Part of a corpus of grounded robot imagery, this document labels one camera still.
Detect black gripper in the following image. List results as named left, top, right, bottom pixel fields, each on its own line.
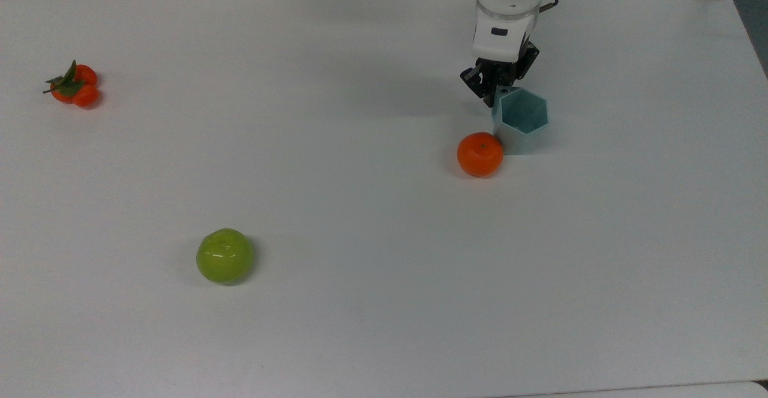
left=460, top=43, right=540, bottom=109

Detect teal hexagonal mug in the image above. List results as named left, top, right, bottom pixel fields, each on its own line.
left=491, top=85, right=550, bottom=156

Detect orange toy fruit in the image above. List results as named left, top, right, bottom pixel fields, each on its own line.
left=457, top=132, right=505, bottom=178

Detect green toy apple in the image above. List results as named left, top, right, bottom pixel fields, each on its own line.
left=196, top=228, right=255, bottom=285

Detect small tangerines with leaves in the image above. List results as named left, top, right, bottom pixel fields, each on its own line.
left=42, top=59, right=101, bottom=109

